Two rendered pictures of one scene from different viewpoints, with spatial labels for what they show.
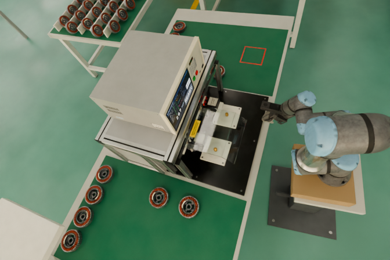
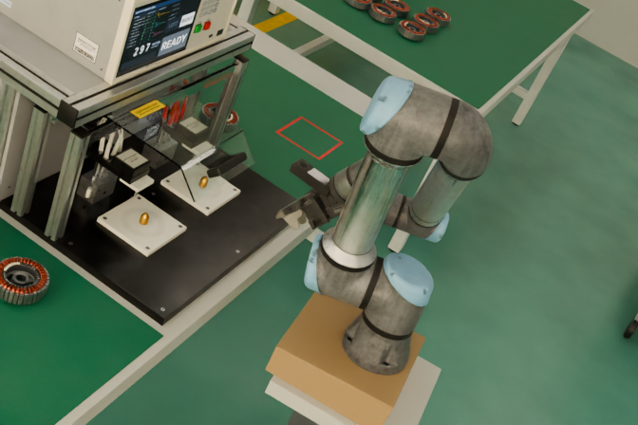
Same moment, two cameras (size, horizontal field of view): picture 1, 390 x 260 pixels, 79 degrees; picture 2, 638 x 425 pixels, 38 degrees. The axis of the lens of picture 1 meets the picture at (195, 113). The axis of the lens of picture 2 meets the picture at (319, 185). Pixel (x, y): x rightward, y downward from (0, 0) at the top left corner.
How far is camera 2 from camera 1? 1.23 m
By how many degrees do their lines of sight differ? 31
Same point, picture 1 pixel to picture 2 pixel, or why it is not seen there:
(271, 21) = not seen: hidden behind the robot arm
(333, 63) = (470, 327)
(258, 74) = not seen: hidden behind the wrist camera
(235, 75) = (255, 145)
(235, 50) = (278, 111)
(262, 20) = (358, 101)
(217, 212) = (82, 323)
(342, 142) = (413, 104)
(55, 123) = not seen: outside the picture
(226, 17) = (287, 58)
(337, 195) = (364, 383)
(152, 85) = not seen: outside the picture
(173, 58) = not seen: outside the picture
